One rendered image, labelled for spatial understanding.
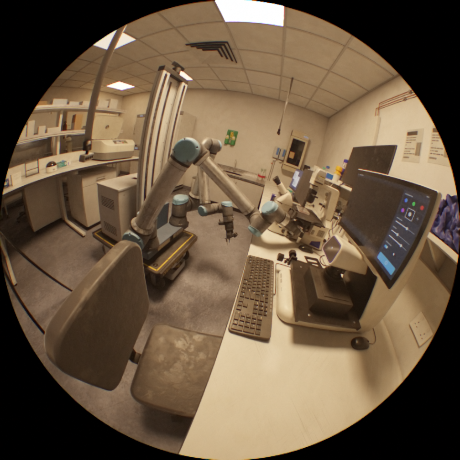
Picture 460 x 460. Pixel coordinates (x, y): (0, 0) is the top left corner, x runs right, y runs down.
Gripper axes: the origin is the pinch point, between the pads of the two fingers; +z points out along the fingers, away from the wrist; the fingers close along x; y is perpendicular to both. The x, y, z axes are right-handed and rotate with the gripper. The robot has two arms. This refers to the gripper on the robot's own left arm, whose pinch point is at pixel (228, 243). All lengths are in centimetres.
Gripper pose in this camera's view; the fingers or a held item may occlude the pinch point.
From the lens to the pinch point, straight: 144.0
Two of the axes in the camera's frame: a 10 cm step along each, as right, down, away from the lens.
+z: 1.0, 9.7, 2.2
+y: 9.2, -0.1, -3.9
